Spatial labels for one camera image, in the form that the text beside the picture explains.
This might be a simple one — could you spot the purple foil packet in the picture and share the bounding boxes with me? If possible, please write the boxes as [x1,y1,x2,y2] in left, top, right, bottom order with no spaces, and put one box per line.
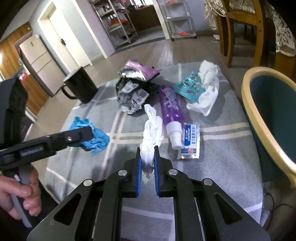
[118,59,162,82]

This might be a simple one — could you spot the purple toothpaste tube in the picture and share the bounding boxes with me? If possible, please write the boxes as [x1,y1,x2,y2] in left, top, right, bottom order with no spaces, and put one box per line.
[158,84,183,149]

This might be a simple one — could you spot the person's dark clothing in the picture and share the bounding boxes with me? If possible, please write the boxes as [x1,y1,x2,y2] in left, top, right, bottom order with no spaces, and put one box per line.
[0,209,47,241]

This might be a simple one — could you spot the dark kitchen cabinet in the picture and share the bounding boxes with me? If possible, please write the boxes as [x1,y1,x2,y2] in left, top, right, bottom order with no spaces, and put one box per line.
[128,5,161,32]

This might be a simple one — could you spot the wooden chair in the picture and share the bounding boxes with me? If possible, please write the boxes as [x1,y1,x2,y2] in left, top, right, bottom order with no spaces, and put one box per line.
[216,0,270,68]

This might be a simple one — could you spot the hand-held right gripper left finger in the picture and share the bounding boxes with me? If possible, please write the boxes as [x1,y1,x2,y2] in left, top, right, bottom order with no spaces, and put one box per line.
[26,146,142,241]

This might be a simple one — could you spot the black mug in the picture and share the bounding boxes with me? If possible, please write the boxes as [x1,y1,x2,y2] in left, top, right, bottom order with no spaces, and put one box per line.
[63,66,98,104]

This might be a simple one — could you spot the white door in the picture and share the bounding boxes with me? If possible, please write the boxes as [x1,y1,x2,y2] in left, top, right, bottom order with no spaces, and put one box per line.
[38,0,93,67]

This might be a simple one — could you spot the white and blue sachet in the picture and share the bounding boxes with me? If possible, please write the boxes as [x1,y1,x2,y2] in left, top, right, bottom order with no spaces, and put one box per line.
[177,123,200,160]

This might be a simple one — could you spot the small white tissue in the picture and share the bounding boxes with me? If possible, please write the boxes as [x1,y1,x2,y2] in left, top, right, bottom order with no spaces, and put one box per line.
[139,104,166,184]

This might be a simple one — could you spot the teal blister pack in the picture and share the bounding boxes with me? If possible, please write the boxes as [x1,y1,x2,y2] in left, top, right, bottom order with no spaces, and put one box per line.
[173,71,206,102]

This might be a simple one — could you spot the wooden cabinet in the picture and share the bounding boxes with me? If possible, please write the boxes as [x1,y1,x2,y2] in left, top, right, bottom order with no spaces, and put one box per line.
[0,22,50,116]

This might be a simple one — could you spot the blue glove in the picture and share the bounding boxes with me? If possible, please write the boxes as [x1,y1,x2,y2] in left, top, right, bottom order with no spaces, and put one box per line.
[69,116,110,156]

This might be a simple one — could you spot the green bin with wooden rim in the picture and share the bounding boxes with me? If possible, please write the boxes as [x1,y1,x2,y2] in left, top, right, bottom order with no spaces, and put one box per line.
[241,67,296,183]

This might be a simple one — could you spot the metal shelf rack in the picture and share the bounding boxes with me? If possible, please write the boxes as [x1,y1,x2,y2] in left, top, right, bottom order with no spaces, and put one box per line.
[89,0,139,50]

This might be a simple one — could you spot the person's left hand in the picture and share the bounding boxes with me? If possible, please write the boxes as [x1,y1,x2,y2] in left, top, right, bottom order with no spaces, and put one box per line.
[0,168,41,220]

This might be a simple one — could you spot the grey plaid cloth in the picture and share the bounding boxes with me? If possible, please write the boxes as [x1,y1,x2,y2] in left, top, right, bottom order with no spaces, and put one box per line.
[45,62,264,241]

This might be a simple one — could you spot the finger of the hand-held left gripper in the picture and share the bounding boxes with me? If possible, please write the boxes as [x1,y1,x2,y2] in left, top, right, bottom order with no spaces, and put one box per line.
[21,126,94,163]

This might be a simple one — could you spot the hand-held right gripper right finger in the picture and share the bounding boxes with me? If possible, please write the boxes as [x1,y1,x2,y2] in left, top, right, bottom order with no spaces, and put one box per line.
[154,146,271,241]

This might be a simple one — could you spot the lace tablecloth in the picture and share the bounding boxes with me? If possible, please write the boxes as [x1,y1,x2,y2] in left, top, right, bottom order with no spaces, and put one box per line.
[203,0,296,57]

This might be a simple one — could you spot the large white tissue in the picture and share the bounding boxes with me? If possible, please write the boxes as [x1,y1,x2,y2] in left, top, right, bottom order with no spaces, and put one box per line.
[186,60,221,117]

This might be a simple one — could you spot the beige refrigerator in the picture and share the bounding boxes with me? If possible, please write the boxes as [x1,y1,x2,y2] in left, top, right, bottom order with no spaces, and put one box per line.
[19,35,61,97]

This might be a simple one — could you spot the crumpled black labelled bag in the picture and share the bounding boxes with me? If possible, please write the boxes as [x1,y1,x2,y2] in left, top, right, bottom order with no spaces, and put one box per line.
[116,77,160,114]

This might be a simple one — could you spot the white trolley rack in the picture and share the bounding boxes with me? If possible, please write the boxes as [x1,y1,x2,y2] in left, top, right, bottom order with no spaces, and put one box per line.
[159,0,197,42]

